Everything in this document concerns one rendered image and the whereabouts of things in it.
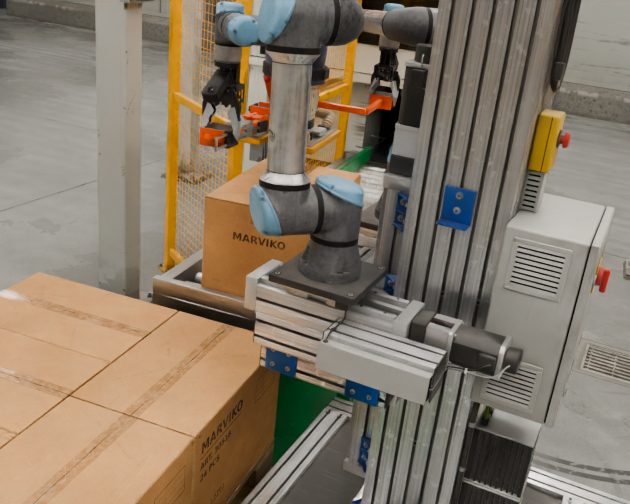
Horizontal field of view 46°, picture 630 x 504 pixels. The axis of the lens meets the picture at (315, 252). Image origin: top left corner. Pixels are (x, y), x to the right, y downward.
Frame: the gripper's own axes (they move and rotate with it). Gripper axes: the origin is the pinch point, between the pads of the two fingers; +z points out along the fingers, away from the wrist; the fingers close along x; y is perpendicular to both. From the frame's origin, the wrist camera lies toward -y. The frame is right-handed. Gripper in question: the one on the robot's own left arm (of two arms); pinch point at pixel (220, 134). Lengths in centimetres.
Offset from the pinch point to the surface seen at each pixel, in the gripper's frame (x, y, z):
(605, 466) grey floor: -136, 79, 124
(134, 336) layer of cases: 25, -2, 71
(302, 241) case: -18, 31, 39
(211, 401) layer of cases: -13, -24, 71
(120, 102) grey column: 96, 100, 21
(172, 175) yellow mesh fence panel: 98, 152, 68
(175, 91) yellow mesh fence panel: 97, 152, 23
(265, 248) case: -5, 30, 44
